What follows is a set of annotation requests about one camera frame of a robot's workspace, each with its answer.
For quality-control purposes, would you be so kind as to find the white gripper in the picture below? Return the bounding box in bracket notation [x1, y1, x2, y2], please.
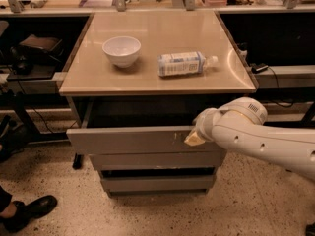
[184, 108, 223, 147]

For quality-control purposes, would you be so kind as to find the grey top drawer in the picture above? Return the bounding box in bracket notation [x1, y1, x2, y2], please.
[67, 100, 223, 154]

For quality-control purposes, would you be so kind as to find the grey drawer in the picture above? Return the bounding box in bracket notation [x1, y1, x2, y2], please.
[67, 100, 223, 154]
[101, 175, 216, 193]
[90, 150, 226, 170]

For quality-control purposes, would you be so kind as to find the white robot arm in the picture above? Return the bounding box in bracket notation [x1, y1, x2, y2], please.
[185, 97, 315, 180]

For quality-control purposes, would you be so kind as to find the grey middle drawer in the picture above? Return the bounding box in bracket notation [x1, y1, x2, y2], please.
[90, 150, 226, 170]

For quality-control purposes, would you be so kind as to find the grey bottom drawer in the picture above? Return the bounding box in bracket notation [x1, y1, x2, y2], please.
[101, 175, 216, 193]

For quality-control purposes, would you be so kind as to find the grey drawer cabinet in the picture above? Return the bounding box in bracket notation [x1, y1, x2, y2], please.
[60, 10, 257, 196]

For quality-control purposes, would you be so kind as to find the clear plastic water bottle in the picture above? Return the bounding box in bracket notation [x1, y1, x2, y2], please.
[157, 51, 219, 78]

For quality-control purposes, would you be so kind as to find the white ceramic bowl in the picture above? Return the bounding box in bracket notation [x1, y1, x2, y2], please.
[102, 36, 142, 68]

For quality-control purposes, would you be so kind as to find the black shoe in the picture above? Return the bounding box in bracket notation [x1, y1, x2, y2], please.
[0, 195, 57, 233]

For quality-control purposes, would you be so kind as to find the black bag on shelf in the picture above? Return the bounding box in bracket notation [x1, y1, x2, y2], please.
[10, 34, 63, 75]

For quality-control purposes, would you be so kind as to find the small black device with cable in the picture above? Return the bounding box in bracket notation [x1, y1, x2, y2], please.
[251, 63, 268, 74]

